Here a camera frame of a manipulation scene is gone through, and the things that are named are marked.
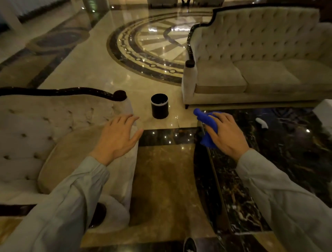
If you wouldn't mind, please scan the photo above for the person's right hand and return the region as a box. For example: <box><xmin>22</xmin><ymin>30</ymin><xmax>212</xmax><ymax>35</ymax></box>
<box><xmin>205</xmin><ymin>112</ymin><xmax>251</xmax><ymax>161</ymax></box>

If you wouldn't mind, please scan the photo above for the person's left hand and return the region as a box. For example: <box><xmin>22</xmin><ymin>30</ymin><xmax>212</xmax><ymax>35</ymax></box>
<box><xmin>89</xmin><ymin>114</ymin><xmax>144</xmax><ymax>167</ymax></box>

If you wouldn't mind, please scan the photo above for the blue cleaning cloth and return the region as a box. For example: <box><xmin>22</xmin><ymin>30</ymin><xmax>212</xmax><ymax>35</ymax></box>
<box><xmin>193</xmin><ymin>108</ymin><xmax>224</xmax><ymax>150</ymax></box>

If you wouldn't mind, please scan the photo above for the person's left forearm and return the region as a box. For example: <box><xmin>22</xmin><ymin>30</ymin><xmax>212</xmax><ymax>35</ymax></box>
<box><xmin>0</xmin><ymin>155</ymin><xmax>110</xmax><ymax>252</ymax></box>

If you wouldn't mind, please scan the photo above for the person's right forearm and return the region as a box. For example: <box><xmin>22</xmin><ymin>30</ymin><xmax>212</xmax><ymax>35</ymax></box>
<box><xmin>236</xmin><ymin>148</ymin><xmax>332</xmax><ymax>252</ymax></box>

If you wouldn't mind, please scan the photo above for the black round waste bin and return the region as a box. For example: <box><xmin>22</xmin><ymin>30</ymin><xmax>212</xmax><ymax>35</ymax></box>
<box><xmin>151</xmin><ymin>93</ymin><xmax>169</xmax><ymax>120</ymax></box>

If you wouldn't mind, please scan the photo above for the white crumpled tissue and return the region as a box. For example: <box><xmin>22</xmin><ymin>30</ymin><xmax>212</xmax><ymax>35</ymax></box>
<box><xmin>255</xmin><ymin>117</ymin><xmax>269</xmax><ymax>130</ymax></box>

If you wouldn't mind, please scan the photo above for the beige tufted armchair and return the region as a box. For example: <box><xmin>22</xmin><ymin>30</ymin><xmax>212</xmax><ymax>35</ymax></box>
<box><xmin>0</xmin><ymin>87</ymin><xmax>139</xmax><ymax>234</ymax></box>

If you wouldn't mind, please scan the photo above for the beige tufted sofa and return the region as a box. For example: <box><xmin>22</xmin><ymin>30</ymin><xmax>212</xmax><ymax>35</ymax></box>
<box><xmin>181</xmin><ymin>4</ymin><xmax>332</xmax><ymax>110</ymax></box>

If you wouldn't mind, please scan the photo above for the person's dark shoe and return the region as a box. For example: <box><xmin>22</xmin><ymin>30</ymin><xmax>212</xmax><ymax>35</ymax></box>
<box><xmin>183</xmin><ymin>237</ymin><xmax>198</xmax><ymax>252</ymax></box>

